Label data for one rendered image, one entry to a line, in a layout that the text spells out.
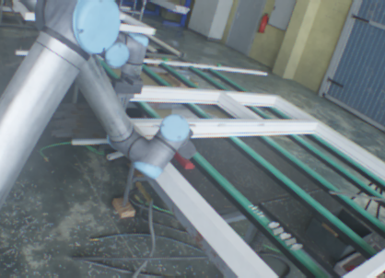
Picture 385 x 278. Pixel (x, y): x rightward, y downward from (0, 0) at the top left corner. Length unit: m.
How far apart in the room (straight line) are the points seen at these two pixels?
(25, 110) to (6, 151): 0.09
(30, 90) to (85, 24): 0.16
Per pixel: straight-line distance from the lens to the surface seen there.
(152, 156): 1.11
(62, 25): 0.70
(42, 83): 0.70
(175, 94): 2.10
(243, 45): 10.48
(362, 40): 8.16
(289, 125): 2.22
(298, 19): 8.81
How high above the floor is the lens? 1.55
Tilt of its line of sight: 23 degrees down
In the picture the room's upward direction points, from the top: 18 degrees clockwise
